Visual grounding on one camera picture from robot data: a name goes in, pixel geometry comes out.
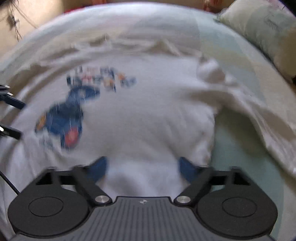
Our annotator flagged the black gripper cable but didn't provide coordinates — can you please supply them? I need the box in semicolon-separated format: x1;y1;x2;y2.
0;170;21;195

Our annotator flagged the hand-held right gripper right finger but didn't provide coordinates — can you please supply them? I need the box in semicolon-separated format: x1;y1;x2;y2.
174;157;252;206

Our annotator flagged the black wall cable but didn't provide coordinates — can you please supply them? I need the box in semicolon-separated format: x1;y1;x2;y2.
6;0;38;42

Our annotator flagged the red object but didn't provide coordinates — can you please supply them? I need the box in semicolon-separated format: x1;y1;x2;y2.
64;6;82;14

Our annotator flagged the white printed t-shirt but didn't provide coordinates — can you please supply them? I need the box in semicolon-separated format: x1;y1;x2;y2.
0;35;296;241

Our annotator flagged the striped curtain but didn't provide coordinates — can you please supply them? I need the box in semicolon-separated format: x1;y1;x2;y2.
203;0;223;12

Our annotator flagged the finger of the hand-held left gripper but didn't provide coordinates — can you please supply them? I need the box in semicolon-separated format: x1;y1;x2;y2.
0;125;22;139
0;85;25;109

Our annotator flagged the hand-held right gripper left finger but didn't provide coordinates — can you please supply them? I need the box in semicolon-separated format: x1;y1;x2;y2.
35;157;113;206

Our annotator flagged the patchwork bed sheet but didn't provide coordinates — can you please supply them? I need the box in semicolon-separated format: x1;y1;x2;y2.
0;2;296;241

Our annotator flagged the pale green pillow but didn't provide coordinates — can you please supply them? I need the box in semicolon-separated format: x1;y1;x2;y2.
217;0;296;82

